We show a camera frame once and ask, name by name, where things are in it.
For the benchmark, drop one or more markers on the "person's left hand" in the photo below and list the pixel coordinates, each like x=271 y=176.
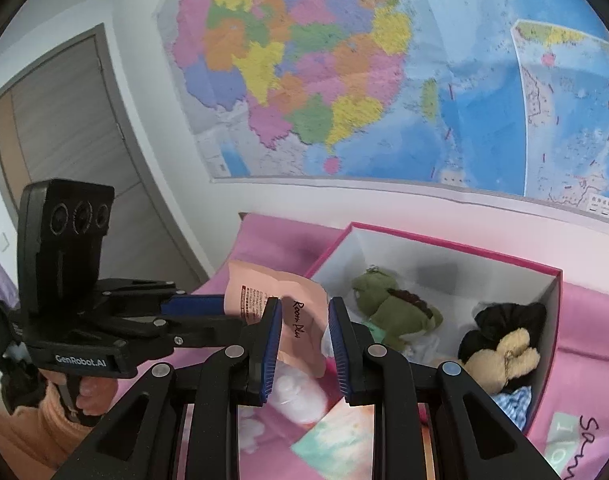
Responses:
x=98 y=392

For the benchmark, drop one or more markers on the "pastel printed packet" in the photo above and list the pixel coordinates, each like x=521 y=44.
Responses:
x=334 y=440

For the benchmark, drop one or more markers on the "black plush toy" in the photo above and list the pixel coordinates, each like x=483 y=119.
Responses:
x=514 y=317

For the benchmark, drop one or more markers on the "beige bunny plush toy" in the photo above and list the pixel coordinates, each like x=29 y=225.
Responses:
x=504 y=360

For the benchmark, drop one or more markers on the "pink printed bedsheet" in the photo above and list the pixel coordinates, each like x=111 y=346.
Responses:
x=264 y=240

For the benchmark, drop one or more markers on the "white light switch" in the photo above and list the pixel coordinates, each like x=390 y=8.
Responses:
x=4 y=242

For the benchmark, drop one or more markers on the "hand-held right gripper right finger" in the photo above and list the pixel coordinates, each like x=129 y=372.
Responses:
x=340 y=355

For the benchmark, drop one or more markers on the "person's left forearm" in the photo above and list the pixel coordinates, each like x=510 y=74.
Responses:
x=34 y=442

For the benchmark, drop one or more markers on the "black cloth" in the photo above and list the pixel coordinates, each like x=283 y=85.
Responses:
x=14 y=385

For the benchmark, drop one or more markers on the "colourful wall map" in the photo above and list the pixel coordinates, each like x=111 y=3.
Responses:
x=384 y=85

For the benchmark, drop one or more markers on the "blue gingham cloth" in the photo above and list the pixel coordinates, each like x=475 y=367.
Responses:
x=514 y=405

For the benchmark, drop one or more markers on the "green plush toy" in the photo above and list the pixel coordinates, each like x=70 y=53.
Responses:
x=394 y=310

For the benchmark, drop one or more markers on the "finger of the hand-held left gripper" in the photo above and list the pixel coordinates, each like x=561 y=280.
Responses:
x=194 y=332
x=194 y=305

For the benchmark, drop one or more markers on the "peach packet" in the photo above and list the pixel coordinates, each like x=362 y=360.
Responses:
x=262 y=280

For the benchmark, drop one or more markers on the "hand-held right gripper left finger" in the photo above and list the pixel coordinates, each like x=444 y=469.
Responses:
x=268 y=350

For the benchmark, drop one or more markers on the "grey door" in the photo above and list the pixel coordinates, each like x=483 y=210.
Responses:
x=69 y=125

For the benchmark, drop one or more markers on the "pink cardboard box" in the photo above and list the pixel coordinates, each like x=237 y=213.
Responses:
x=484 y=270

